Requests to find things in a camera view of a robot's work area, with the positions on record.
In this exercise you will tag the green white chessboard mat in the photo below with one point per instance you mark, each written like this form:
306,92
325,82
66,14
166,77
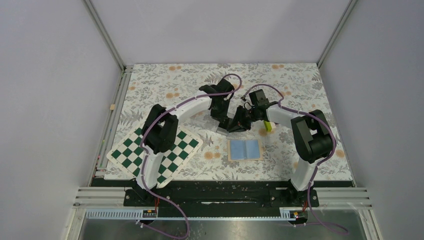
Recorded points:
128,156

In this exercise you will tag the green purple toy brick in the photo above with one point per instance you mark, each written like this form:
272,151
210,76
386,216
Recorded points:
269,126

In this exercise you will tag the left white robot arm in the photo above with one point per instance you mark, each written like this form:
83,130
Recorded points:
160,128

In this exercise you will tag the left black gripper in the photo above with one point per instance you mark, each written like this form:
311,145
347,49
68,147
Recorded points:
221,116

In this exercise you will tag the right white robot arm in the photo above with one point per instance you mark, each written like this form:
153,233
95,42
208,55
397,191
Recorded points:
312,136

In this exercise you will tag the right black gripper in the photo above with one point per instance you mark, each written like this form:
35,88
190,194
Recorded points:
241,125

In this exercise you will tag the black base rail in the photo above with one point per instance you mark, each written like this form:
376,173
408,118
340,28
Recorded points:
214,200

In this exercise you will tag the tan card holder wallet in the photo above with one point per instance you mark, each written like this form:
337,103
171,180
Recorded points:
245,150

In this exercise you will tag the clear acrylic card box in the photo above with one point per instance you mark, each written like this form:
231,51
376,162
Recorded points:
204,120

